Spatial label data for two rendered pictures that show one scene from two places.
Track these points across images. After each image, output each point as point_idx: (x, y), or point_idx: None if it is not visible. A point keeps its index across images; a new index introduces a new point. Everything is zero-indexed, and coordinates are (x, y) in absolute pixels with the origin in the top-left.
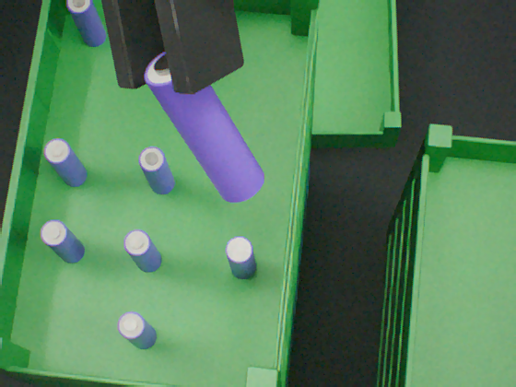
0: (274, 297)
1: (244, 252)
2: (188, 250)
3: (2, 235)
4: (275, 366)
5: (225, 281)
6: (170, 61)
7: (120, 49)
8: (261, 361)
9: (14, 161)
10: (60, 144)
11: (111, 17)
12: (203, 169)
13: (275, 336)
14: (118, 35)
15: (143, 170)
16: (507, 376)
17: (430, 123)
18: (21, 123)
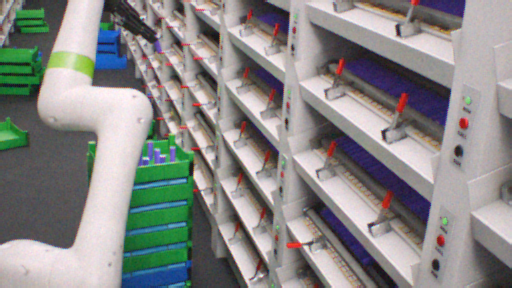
0: (153, 156)
1: (150, 141)
2: (151, 164)
3: (167, 163)
4: (167, 140)
5: (154, 160)
6: (155, 32)
7: (155, 36)
8: (166, 155)
9: (151, 165)
10: (144, 158)
11: (153, 34)
12: (160, 47)
13: (162, 141)
14: (154, 35)
15: (142, 152)
16: None
17: None
18: (142, 166)
